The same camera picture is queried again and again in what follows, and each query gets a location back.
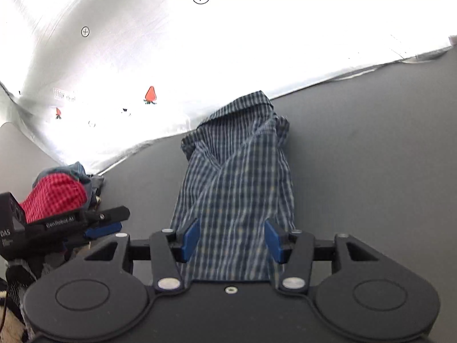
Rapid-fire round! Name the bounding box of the blue plaid shirt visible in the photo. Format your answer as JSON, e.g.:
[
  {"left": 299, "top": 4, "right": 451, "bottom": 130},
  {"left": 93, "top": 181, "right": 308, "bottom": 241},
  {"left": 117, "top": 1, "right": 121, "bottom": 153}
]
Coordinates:
[{"left": 171, "top": 91, "right": 294, "bottom": 284}]

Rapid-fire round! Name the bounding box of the dark clothes pile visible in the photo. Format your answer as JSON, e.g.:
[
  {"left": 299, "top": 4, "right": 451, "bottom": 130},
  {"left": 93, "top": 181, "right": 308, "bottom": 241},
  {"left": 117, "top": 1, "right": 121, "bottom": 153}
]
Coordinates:
[{"left": 32, "top": 161, "right": 105, "bottom": 209}]

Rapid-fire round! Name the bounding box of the red checkered garment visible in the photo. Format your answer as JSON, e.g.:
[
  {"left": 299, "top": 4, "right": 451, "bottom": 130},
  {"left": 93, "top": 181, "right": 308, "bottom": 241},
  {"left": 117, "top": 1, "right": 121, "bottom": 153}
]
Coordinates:
[{"left": 20, "top": 173, "right": 87, "bottom": 224}]

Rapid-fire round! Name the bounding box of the white printed backdrop cloth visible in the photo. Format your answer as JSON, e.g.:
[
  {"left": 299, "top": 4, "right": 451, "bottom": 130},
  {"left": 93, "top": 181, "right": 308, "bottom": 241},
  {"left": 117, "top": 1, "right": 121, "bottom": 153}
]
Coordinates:
[{"left": 1, "top": 0, "right": 456, "bottom": 171}]

